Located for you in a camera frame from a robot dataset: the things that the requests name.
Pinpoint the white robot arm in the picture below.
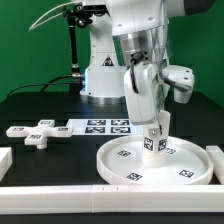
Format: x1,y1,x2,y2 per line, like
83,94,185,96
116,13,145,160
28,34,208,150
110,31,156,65
84,0,216,138

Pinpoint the white front fence bar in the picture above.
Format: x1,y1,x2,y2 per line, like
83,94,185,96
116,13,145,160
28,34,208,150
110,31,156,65
0,185,224,215

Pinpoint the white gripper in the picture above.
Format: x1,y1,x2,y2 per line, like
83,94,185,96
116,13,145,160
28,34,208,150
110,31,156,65
124,63,167,136

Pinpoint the white cross-shaped table base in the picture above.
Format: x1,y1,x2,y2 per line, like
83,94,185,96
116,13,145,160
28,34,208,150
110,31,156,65
6,120,73,149

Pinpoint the white cable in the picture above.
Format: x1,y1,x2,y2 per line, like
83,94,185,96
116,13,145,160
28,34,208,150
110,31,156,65
28,1,83,32

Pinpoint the black cable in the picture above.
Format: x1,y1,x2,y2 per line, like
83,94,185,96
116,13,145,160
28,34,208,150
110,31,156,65
5,75,75,99

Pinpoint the white left fence block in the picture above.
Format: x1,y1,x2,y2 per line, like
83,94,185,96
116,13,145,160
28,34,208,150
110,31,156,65
0,147,13,181

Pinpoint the white marker sheet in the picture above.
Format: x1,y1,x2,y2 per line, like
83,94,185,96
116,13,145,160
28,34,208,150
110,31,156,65
67,119,143,136

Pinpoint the white round table top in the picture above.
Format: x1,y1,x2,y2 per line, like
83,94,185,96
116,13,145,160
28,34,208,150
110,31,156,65
96,135,214,185

